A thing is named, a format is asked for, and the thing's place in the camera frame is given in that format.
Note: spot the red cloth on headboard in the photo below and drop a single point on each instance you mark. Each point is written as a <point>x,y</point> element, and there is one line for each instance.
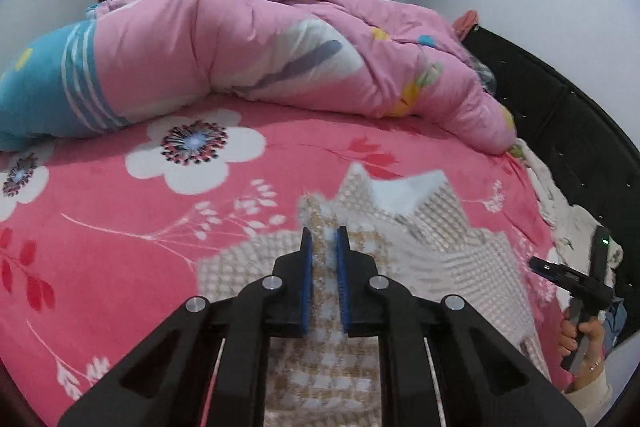
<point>464,24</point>

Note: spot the white crumpled cloth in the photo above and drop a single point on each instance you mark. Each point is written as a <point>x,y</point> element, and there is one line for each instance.
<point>572,226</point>

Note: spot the black bed headboard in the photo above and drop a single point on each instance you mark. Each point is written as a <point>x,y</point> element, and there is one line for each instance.
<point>592,161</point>

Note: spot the person's right hand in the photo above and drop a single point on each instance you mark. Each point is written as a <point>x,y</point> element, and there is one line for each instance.
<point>586,337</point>

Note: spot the pink and blue quilt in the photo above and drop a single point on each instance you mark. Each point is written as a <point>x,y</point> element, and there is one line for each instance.
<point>132,60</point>

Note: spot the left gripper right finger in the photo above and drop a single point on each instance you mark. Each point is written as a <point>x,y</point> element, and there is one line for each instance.
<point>441,362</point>

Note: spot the pink floral bed sheet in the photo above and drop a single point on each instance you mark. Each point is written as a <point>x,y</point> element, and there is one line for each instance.
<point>102,239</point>

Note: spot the cream sleeve forearm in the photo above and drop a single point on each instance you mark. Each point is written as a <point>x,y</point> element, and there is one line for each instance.
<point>592,400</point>

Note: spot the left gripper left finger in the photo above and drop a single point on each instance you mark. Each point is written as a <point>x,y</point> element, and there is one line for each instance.
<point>206,364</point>

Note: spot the beige white checked knit sweater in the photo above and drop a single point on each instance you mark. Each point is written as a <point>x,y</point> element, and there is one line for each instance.
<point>418,234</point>

